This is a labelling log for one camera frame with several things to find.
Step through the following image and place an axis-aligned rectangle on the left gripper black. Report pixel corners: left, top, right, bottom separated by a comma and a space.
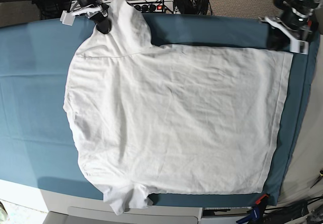
266, 7, 312, 50

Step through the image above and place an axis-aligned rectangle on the teal table cloth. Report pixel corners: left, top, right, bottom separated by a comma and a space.
1, 14, 322, 207

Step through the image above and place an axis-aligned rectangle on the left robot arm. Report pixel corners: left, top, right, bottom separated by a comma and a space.
261, 0, 322, 54

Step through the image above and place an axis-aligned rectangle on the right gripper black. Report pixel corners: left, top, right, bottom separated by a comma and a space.
85, 4, 112, 34

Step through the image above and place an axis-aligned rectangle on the white T-shirt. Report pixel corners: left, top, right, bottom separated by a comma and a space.
63, 0, 293, 215

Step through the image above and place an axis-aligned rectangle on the orange blue clamp bottom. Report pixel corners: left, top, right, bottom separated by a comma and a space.
236, 194, 270, 224

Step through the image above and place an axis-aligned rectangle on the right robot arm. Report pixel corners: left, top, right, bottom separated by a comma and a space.
77, 0, 112, 34

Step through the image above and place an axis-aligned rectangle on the black power strip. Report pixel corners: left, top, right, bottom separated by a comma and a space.
129, 3, 174, 14

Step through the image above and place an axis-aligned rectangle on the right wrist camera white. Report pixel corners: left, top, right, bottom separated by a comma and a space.
60, 11, 75, 26

